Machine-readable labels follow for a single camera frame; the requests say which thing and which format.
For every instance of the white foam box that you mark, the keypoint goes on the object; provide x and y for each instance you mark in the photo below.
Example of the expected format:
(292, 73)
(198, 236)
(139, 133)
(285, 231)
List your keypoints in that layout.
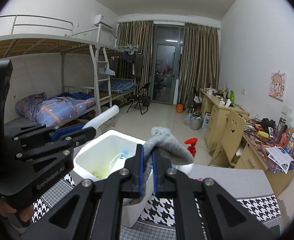
(104, 155)

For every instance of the person's left hand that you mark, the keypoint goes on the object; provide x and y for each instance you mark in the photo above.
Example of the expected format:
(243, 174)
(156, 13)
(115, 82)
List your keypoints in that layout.
(25, 214)

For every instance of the blue plaid quilt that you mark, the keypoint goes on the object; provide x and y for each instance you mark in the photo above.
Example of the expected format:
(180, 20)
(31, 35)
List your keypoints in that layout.
(55, 111)

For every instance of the brown curtains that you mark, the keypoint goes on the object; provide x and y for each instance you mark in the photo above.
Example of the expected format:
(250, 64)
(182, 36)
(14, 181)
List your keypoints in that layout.
(200, 54)

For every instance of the houndstooth table runner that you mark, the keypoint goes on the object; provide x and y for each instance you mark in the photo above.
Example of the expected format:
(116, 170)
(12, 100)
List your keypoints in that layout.
(157, 219)

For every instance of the grey sock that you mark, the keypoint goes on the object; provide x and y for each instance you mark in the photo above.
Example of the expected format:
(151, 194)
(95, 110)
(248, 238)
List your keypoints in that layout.
(161, 152)

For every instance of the blue face mask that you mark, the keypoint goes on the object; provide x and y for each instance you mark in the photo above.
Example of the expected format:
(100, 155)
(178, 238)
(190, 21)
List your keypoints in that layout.
(118, 162)

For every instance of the metal bunk bed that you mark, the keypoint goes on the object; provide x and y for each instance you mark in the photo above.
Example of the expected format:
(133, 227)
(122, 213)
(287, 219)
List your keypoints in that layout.
(48, 55)

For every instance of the wooden smiley chair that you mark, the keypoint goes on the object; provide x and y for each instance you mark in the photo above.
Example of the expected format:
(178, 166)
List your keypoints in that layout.
(227, 152)

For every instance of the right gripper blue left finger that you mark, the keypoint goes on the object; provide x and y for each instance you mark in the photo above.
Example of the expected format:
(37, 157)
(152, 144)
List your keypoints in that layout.
(135, 165)

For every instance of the wooden desk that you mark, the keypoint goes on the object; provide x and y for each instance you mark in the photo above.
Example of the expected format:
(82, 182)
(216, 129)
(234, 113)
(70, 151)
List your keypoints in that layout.
(253, 153)

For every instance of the glass balcony door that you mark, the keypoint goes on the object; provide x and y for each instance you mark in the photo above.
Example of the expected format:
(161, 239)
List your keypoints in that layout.
(167, 54)

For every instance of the white foam tube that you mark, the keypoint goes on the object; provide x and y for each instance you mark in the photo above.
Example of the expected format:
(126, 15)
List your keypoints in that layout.
(102, 118)

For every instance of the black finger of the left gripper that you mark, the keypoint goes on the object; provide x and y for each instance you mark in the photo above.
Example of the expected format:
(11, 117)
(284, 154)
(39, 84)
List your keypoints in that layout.
(69, 133)

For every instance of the white pump bottle red cap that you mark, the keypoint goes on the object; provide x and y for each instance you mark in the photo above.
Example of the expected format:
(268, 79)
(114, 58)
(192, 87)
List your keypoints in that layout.
(184, 159)

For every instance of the black folding chair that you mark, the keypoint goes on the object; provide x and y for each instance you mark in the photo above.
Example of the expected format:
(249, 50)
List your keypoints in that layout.
(142, 99)

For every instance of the cartoon wall poster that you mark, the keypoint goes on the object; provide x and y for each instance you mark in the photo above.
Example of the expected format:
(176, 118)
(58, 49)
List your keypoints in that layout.
(277, 85)

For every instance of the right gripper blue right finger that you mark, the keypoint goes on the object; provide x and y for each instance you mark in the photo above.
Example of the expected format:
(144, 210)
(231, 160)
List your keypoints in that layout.
(160, 165)

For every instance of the wall air conditioner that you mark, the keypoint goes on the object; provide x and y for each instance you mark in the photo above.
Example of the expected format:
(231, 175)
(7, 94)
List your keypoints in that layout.
(99, 20)

